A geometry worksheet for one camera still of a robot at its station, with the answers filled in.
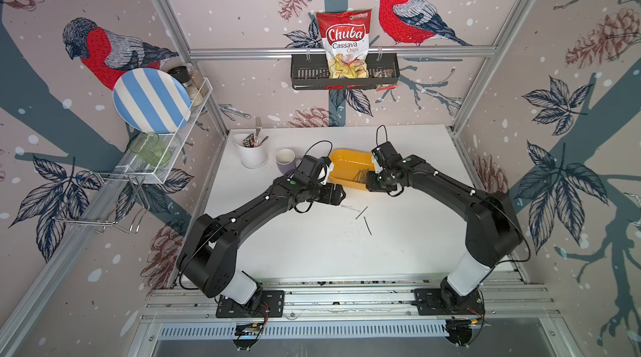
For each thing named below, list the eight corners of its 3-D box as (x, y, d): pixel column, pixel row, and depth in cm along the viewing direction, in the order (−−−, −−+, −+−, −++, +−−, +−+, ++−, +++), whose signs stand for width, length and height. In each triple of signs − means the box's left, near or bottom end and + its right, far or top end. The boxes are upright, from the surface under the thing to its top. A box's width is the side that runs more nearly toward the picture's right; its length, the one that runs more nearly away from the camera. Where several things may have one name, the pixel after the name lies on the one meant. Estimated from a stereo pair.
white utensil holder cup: (235, 169, 108) (227, 153, 99) (241, 149, 115) (234, 133, 107) (265, 169, 108) (260, 153, 99) (269, 149, 115) (265, 132, 107)
